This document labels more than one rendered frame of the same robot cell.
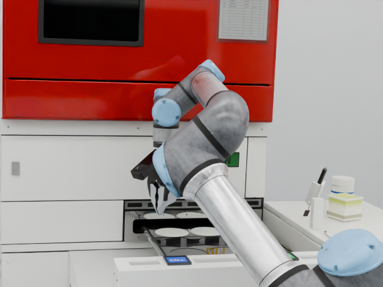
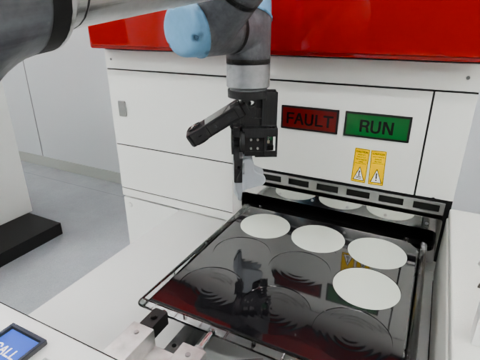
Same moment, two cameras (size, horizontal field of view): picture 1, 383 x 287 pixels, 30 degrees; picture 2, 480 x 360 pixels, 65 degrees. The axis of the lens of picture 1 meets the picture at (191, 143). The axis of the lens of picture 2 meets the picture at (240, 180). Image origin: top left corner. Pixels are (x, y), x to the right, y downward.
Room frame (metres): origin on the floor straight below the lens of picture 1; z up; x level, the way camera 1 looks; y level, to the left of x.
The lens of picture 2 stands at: (1.52, -0.35, 1.28)
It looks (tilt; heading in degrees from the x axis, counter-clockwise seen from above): 22 degrees down; 41
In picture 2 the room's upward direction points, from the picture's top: straight up
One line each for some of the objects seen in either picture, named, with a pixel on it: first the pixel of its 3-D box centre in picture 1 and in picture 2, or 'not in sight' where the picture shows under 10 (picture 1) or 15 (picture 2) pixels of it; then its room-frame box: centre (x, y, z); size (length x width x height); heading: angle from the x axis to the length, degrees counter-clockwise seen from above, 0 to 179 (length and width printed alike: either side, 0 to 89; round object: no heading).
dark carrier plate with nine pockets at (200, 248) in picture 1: (216, 242); (299, 269); (1.98, -0.08, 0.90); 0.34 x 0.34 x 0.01; 14
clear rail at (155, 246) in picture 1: (154, 244); (206, 244); (1.94, 0.09, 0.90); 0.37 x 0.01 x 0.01; 14
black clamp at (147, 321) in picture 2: not in sight; (153, 322); (1.75, 0.00, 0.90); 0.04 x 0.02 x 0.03; 14
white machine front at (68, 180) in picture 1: (138, 184); (253, 147); (2.15, 0.16, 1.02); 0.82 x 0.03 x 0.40; 104
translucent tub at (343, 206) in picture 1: (344, 206); not in sight; (2.05, -0.46, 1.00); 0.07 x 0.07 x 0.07; 34
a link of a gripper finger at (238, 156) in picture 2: (164, 185); (238, 158); (2.01, 0.07, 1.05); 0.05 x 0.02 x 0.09; 43
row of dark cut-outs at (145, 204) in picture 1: (194, 204); (327, 187); (2.19, -0.02, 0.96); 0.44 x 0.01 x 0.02; 104
